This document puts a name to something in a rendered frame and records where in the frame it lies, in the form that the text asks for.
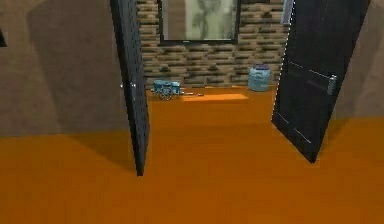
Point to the black room door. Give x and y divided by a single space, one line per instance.
133 66
313 76

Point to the blue toy cart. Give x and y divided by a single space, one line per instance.
166 88

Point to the blue round jar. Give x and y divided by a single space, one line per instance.
258 78

